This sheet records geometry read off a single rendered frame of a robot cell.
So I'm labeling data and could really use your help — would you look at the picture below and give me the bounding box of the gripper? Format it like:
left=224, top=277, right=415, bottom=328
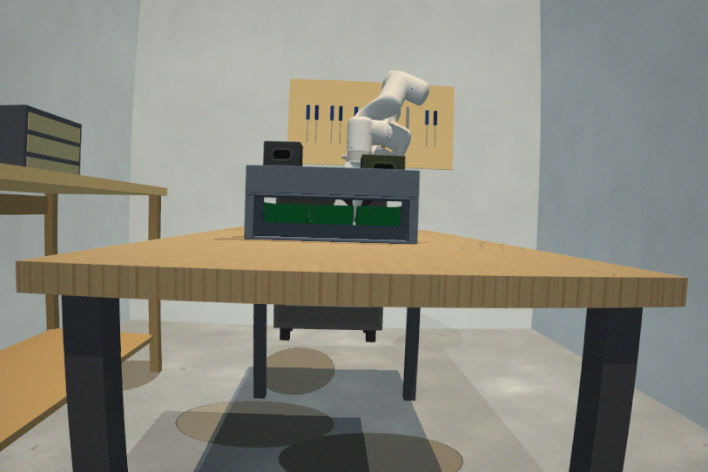
left=342, top=160, right=373, bottom=206

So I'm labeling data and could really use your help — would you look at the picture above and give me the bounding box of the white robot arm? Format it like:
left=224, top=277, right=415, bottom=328
left=342, top=71, right=429, bottom=161

